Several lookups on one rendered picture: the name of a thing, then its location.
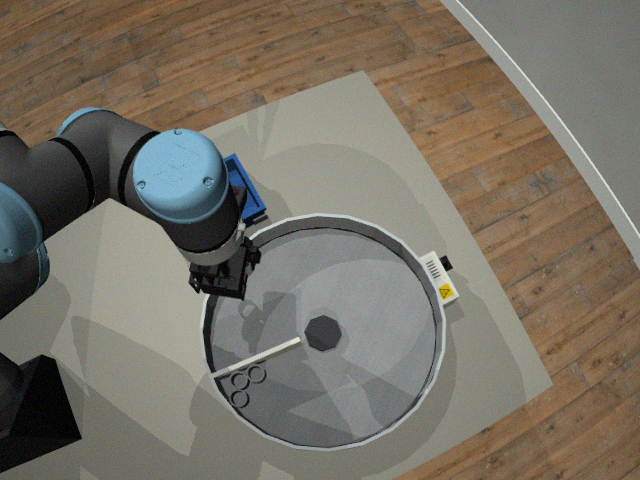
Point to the blue crate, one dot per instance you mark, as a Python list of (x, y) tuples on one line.
[(237, 177)]

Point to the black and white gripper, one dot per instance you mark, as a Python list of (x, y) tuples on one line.
[(232, 277)]

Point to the grey metal bushing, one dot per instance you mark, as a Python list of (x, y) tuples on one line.
[(233, 375), (250, 368), (231, 397)]

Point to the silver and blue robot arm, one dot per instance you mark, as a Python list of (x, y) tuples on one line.
[(179, 176)]

